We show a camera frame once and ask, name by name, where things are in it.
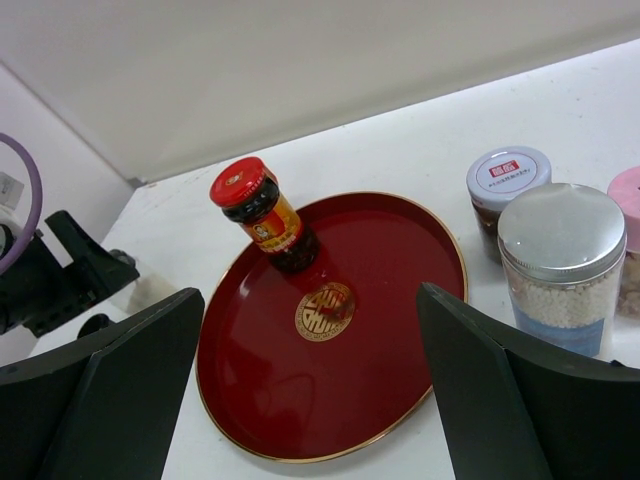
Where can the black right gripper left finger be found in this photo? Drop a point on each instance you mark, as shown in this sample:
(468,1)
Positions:
(104,406)

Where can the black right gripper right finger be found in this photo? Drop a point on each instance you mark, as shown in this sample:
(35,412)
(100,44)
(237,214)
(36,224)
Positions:
(515,407)

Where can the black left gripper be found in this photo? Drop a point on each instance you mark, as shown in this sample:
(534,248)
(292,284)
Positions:
(40,294)

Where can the red-lid chili sauce jar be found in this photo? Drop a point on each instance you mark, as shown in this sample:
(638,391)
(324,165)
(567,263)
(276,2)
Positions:
(248,194)

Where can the round red lacquer tray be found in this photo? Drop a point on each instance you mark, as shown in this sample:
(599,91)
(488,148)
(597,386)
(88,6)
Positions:
(312,366)

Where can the white-lid dark sauce jar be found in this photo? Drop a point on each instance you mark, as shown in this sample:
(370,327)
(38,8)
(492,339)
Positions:
(497,178)

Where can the pink-lid jar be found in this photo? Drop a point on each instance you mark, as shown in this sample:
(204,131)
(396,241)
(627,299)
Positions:
(624,190)

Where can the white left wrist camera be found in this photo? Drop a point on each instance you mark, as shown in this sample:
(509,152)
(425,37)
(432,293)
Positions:
(10,196)

